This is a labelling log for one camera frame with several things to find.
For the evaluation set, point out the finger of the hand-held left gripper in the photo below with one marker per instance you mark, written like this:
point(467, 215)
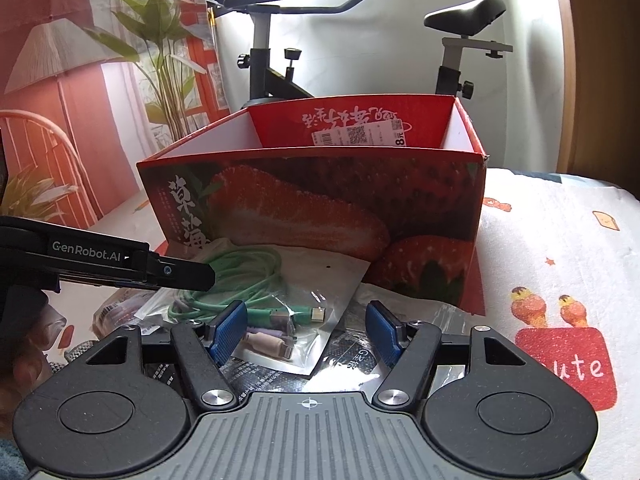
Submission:
point(185, 274)

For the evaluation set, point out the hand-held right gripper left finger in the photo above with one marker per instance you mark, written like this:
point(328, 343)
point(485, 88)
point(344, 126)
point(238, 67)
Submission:
point(227, 332)

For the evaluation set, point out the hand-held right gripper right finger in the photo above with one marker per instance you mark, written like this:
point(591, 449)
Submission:
point(385, 332)

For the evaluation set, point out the black foil packet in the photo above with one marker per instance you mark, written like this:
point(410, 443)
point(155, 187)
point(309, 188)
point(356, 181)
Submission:
point(345, 365)

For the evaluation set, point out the red strawberry print cardboard box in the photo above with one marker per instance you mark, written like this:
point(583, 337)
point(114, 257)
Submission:
point(320, 210)

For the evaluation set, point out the crinkled clear plastic wrapper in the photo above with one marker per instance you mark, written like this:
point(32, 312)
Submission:
point(430, 310)

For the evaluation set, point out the clear packet with dark label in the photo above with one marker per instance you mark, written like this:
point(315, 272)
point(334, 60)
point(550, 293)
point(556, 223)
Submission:
point(130, 310)

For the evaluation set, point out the white cartoon printed cloth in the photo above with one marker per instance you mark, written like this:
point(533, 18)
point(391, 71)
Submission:
point(550, 240)

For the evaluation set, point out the black exercise bike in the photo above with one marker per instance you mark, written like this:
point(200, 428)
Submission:
point(270, 55)

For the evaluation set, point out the wooden door frame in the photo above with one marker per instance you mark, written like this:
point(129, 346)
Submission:
point(600, 110)

